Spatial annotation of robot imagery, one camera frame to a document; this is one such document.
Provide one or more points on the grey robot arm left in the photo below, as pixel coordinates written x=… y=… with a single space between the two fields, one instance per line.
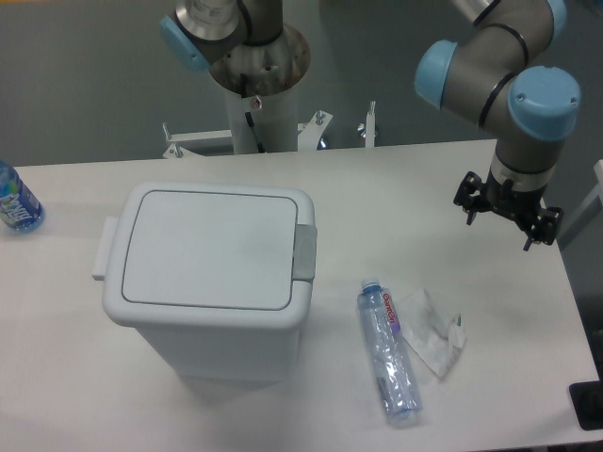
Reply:
x=219 y=26

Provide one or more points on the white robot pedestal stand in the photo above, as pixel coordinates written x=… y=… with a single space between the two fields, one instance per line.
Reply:
x=261 y=87

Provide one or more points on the white frame at right edge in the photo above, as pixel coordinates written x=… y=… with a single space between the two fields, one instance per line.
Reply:
x=586 y=211

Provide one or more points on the crumpled clear plastic wrapper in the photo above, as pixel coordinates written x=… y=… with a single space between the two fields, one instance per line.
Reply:
x=434 y=329

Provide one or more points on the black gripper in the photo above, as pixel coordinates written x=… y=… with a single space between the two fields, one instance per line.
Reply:
x=502 y=199

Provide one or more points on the crushed clear plastic bottle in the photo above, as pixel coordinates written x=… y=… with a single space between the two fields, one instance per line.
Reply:
x=390 y=361

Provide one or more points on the blue labelled water bottle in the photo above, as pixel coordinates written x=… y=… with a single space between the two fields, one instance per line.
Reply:
x=21 y=211

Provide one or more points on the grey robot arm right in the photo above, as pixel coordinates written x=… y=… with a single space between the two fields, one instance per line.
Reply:
x=492 y=81

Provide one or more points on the white trash can body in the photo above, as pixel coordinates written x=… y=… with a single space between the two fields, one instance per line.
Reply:
x=211 y=343

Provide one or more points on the white trash can lid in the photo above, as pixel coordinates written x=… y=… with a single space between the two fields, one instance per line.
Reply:
x=211 y=250

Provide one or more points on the grey lid push button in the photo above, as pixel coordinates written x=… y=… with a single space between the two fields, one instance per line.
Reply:
x=304 y=253

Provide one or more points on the black device at table edge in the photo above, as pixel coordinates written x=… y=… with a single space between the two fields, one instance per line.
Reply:
x=587 y=401

